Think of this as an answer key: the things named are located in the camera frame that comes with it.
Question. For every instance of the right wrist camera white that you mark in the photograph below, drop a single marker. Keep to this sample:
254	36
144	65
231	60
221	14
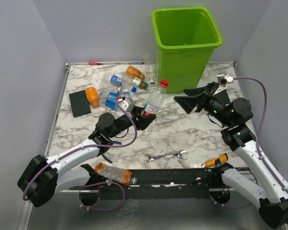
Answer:
223	80

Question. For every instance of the black flat box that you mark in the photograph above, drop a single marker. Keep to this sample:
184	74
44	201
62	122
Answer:
222	96
79	103

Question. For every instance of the blue handle pliers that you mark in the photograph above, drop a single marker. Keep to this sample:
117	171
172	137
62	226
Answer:
105	157

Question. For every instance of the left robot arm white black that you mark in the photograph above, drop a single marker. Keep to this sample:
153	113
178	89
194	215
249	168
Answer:
44	176

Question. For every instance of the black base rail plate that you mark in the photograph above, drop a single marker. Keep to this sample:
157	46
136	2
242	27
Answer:
159	184

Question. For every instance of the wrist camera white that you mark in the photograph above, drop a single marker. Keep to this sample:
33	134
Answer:
126	103
223	80

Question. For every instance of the orange juice bottle back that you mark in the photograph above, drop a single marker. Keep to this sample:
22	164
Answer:
135	72

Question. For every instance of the orange bottle at front edge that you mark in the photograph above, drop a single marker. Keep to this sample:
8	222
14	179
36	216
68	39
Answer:
116	174

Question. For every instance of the clear bottle light-blue label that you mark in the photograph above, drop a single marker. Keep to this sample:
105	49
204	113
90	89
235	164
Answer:
107	99

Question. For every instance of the blue marker pen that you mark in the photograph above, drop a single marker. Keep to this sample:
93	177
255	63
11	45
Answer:
136	63

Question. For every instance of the tall clear bottle by bin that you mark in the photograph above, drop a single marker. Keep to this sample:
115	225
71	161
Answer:
149	69

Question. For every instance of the silver open-end wrench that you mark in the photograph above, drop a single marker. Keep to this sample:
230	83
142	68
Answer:
179	155

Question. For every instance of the black flat box left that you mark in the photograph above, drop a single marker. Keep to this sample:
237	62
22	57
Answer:
79	103

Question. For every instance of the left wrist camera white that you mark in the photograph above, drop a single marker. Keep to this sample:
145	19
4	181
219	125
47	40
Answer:
126	103

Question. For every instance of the small orange bottle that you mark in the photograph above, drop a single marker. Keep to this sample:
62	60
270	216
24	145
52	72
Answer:
92	97

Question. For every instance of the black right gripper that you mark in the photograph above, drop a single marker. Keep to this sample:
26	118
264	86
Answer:
203	96

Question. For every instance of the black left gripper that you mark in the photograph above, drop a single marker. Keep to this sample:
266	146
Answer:
143	121

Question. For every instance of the clear bottle blue label back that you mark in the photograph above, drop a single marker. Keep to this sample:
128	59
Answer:
123	81

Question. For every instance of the black flat box right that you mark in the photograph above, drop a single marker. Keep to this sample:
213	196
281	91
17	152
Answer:
222	96

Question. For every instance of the clear bottle red cap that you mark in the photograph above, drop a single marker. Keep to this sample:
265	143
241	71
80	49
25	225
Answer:
155	99

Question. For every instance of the orange handle screwdriver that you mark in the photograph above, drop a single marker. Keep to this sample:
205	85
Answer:
215	161

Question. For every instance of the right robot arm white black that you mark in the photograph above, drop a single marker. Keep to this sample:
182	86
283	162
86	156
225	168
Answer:
270	195

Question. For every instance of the red marker pen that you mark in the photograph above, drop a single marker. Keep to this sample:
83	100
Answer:
94	63

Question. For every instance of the green plastic bin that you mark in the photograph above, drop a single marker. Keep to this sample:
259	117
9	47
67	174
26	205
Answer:
186	37

